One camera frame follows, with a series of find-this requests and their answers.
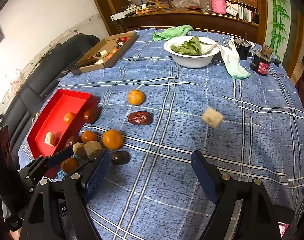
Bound small orange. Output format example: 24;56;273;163
81;131;98;144
64;112;75;125

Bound large orange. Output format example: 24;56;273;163
103;129;123;151

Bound dark plum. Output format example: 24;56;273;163
110;151;130;165

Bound beige cube in tray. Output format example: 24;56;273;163
44;132;58;147

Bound dark red date near tray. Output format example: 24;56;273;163
65;135;82;148

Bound small beige cube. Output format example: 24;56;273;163
72;142;87;158

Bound red tray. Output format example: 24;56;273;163
26;88;99;179

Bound black sofa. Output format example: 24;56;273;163
0;34;100;169

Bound smooth red date by tray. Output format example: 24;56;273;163
84;106;102;124

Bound knife on box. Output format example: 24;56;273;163
60;57;99;74

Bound wrinkled red date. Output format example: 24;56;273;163
128;111;153;125

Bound yellowish orange on table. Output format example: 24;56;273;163
128;89;145;106

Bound cardboard box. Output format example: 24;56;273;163
76;31;138;74

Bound blue plaid tablecloth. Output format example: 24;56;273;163
58;29;304;239

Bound black red ink bottle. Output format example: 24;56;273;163
250;44;281;76

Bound white cloth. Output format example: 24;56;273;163
200;38;251;80

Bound white bowl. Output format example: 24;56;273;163
163;36;220;69

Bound green lettuce leaves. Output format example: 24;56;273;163
170;36;202;56

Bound green cloth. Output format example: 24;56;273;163
153;24;194;41

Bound wooden sideboard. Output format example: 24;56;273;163
94;0;268;44

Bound plastic bag on sideboard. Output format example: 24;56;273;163
171;0;200;8

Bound pink cup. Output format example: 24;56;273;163
212;0;226;14

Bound clear glass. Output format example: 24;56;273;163
199;0;212;12

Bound black camera on table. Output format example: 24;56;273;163
229;34;255;60

